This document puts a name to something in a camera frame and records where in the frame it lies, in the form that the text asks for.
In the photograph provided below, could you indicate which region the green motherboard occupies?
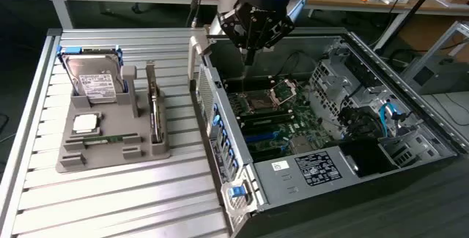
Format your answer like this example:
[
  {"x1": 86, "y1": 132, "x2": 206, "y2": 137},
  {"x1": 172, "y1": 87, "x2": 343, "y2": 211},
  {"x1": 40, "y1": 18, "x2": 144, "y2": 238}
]
[{"x1": 227, "y1": 80, "x2": 336, "y2": 162}]

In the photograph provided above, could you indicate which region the black wire bundle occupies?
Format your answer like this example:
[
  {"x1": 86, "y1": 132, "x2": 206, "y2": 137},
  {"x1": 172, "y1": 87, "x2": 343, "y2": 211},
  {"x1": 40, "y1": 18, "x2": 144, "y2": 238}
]
[{"x1": 336, "y1": 105, "x2": 384, "y2": 141}]

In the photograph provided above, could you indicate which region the aluminium profile frame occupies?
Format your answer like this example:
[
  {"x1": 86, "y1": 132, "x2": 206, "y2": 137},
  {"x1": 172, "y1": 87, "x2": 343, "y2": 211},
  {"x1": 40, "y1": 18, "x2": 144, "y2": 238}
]
[{"x1": 402, "y1": 20, "x2": 469, "y2": 79}]

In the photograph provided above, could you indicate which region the silver hard disk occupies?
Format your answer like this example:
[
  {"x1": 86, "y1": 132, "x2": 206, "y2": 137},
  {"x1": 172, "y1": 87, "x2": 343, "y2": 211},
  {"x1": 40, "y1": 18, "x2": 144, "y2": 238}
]
[{"x1": 62, "y1": 53, "x2": 122, "y2": 104}]

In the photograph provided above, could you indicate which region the black slanted stand pole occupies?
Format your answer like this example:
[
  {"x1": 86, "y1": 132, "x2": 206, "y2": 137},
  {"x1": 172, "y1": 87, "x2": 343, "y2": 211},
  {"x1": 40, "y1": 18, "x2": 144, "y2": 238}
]
[{"x1": 374, "y1": 0, "x2": 450, "y2": 54}]

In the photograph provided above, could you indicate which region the open PC case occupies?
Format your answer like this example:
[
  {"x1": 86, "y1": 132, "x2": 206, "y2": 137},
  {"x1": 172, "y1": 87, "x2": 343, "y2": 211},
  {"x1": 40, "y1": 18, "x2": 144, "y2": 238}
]
[{"x1": 187, "y1": 27, "x2": 464, "y2": 238}]

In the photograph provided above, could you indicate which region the grey parts rack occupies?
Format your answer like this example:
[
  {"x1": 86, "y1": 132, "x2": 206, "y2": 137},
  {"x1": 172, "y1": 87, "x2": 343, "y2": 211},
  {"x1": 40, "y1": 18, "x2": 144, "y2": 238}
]
[{"x1": 55, "y1": 65, "x2": 172, "y2": 173}]

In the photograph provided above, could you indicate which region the graphics card with metal bracket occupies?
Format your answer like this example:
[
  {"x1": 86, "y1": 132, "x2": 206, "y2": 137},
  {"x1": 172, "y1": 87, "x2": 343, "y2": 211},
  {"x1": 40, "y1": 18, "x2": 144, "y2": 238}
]
[{"x1": 146, "y1": 60, "x2": 167, "y2": 144}]

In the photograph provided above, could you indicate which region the silver chipset heatsink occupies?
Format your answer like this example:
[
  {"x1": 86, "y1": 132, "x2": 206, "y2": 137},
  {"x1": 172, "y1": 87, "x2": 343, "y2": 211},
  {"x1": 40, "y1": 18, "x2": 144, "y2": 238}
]
[{"x1": 292, "y1": 136, "x2": 315, "y2": 152}]

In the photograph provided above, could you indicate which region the grey computer tower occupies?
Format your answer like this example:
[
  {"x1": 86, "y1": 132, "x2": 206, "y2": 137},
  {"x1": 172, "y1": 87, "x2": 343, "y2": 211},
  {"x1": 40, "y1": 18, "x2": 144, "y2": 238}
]
[{"x1": 402, "y1": 56, "x2": 469, "y2": 96}]

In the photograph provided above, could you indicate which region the silver CPU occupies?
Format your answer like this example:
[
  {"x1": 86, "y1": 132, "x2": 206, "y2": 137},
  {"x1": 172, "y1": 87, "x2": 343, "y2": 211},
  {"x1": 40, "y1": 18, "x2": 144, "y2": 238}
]
[{"x1": 72, "y1": 114, "x2": 100, "y2": 134}]

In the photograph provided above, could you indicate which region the metal socket cover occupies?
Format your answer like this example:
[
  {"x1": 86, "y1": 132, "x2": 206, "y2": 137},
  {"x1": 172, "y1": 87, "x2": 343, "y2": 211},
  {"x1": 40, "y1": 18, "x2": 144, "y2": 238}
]
[{"x1": 270, "y1": 80, "x2": 298, "y2": 104}]

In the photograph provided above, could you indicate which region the green RAM stick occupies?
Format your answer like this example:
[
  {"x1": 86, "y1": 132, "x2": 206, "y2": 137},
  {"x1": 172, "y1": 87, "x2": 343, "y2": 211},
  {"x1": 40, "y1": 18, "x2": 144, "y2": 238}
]
[{"x1": 83, "y1": 134, "x2": 136, "y2": 143}]

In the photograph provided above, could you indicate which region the silver drive cage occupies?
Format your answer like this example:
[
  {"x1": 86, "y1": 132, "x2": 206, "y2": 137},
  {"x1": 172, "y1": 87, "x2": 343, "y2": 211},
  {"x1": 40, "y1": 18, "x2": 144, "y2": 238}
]
[{"x1": 310, "y1": 56, "x2": 371, "y2": 118}]

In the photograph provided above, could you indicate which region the hanging cable with plug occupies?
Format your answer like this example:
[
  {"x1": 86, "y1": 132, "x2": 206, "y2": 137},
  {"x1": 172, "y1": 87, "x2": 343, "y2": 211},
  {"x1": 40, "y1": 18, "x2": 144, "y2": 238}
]
[{"x1": 188, "y1": 0, "x2": 210, "y2": 27}]

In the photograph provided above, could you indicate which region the CPU socket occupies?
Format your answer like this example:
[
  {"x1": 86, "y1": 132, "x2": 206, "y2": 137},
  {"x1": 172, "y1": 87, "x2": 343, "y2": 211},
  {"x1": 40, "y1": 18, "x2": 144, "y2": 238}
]
[{"x1": 248, "y1": 92, "x2": 276, "y2": 111}]

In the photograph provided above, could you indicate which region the grey power supply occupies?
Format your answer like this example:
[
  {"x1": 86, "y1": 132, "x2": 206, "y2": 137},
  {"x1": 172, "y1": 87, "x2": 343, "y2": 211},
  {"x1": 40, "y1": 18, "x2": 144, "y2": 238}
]
[{"x1": 252, "y1": 146, "x2": 363, "y2": 206}]

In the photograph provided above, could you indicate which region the black RAM stick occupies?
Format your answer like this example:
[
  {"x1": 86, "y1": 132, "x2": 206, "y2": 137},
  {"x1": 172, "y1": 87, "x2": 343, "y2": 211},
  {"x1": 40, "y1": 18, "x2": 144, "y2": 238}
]
[{"x1": 240, "y1": 113, "x2": 292, "y2": 128}]

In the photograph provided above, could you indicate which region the blue expansion slot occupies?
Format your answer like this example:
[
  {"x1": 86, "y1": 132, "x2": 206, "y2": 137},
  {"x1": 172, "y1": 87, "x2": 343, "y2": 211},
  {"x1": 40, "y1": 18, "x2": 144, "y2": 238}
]
[{"x1": 244, "y1": 131, "x2": 279, "y2": 143}]

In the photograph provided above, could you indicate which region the blue disk wire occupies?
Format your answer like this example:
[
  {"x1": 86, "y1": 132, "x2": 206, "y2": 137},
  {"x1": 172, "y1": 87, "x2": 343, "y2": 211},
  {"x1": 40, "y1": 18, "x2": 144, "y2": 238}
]
[{"x1": 379, "y1": 101, "x2": 404, "y2": 140}]

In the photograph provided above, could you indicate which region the silver disk bay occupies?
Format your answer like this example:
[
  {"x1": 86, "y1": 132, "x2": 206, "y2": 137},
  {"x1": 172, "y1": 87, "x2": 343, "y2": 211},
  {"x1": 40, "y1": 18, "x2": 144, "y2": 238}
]
[{"x1": 378, "y1": 132, "x2": 447, "y2": 169}]

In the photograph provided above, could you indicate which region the blue disk caddy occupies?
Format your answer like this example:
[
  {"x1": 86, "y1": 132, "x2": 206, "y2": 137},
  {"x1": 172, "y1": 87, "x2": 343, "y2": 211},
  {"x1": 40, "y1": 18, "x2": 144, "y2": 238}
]
[{"x1": 56, "y1": 45, "x2": 128, "y2": 97}]

